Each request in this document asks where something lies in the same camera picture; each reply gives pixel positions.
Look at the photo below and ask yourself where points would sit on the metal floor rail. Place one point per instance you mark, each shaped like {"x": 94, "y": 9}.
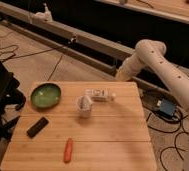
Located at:
{"x": 106, "y": 28}

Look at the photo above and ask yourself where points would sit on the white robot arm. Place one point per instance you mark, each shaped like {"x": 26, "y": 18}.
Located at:
{"x": 151, "y": 53}

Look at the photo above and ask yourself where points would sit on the green bowl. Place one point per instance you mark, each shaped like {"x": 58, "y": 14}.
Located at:
{"x": 45, "y": 96}

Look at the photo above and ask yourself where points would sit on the white rectangular box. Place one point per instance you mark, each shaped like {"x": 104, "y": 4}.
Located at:
{"x": 101, "y": 95}

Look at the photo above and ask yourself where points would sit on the black remote control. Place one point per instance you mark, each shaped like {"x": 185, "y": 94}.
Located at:
{"x": 37, "y": 127}

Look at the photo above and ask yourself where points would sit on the white object on rail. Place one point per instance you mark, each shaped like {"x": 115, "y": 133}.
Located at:
{"x": 45, "y": 16}

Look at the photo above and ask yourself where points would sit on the white cup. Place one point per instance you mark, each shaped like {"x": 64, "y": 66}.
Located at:
{"x": 84, "y": 106}

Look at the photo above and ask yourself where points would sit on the blue electronic box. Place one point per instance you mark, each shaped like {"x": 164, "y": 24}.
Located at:
{"x": 166, "y": 108}

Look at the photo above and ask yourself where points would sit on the orange carrot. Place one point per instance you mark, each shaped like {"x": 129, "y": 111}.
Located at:
{"x": 68, "y": 150}

